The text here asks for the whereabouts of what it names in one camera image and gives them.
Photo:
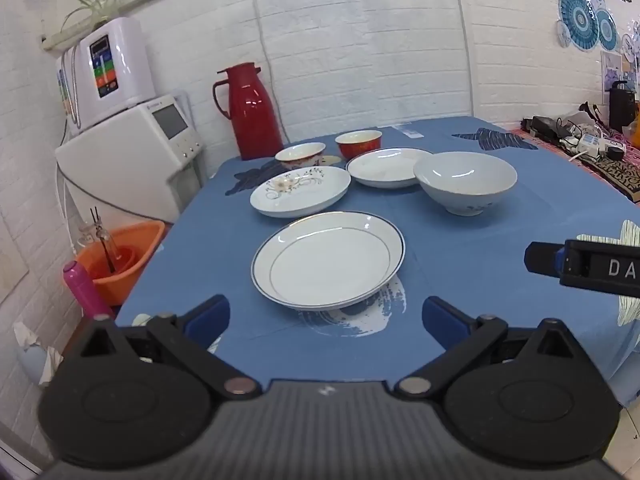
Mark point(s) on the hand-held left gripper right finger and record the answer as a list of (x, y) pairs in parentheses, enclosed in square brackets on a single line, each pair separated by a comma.
[(442, 317)]

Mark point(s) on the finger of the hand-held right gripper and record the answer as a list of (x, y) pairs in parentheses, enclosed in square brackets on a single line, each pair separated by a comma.
[(542, 259)]

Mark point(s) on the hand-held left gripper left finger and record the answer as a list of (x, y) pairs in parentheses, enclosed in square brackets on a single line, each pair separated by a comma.
[(207, 317)]

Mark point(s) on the large white bowl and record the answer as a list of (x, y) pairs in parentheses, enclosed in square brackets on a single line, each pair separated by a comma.
[(465, 185)]

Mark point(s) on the white plate blue rim gold line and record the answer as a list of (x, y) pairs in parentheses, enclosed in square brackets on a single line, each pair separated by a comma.
[(330, 260)]

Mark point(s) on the white floral plate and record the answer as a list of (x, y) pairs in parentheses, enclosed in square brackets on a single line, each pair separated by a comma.
[(300, 195)]

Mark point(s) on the blue printed tablecloth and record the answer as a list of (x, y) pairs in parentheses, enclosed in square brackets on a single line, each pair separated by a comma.
[(500, 250)]

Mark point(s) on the orange plastic basin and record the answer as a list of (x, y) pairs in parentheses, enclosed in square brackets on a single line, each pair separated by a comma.
[(137, 260)]

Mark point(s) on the dark patterned mat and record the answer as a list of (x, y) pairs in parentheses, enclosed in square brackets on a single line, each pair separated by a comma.
[(620, 175)]

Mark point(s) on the white power strip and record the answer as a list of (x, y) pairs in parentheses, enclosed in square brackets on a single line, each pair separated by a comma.
[(590, 144)]

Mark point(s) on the pink bottle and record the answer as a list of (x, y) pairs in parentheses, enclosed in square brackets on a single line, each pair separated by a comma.
[(85, 290)]

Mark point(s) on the black device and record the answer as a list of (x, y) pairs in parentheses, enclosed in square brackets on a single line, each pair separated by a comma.
[(542, 127)]

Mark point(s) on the glass jar with sticks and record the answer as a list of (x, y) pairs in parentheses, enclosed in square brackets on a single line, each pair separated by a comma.
[(97, 232)]

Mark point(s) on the white appliance with screen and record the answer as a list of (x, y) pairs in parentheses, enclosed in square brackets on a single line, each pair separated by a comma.
[(125, 160)]

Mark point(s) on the white bowl red pattern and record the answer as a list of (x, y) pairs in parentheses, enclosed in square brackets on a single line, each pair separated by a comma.
[(300, 154)]

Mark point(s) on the red thermos jug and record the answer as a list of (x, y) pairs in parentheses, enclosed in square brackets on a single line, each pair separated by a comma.
[(255, 115)]

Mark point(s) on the white water purifier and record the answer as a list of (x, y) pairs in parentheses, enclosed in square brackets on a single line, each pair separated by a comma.
[(130, 60)]

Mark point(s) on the small blue fan wall decoration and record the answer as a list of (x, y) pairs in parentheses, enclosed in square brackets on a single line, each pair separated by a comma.
[(606, 30)]

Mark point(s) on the large blue fan wall decoration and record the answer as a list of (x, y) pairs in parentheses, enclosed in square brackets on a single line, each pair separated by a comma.
[(579, 17)]

